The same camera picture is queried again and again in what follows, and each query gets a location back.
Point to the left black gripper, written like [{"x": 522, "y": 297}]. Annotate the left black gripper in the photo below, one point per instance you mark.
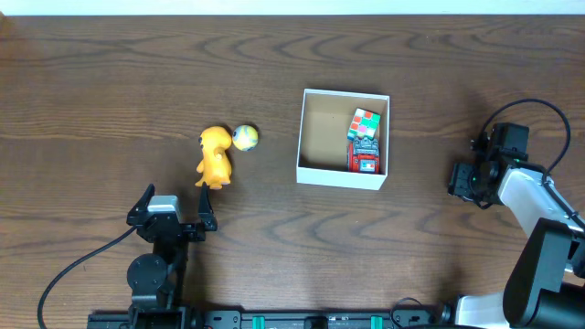
[{"x": 171, "y": 229}]

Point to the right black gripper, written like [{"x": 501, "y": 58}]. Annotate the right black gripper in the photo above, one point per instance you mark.
[{"x": 459, "y": 181}]

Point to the orange dinosaur toy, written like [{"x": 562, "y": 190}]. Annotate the orange dinosaur toy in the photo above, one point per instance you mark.
[{"x": 215, "y": 166}]

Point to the red toy robot car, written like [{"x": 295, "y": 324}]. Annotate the red toy robot car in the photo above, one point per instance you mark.
[{"x": 363, "y": 156}]

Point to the colourful puzzle cube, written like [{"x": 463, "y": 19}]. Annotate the colourful puzzle cube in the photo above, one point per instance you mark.
[{"x": 364, "y": 124}]

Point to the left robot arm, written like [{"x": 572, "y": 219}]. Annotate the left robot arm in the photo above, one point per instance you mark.
[{"x": 157, "y": 278}]

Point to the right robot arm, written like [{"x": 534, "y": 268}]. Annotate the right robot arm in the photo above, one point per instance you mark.
[{"x": 535, "y": 295}]

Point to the yellow grey ball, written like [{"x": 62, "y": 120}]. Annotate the yellow grey ball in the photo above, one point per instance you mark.
[{"x": 245, "y": 138}]

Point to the white cardboard box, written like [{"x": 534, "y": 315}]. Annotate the white cardboard box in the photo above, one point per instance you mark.
[{"x": 322, "y": 145}]

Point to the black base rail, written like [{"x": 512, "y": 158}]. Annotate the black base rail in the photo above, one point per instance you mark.
[{"x": 405, "y": 318}]

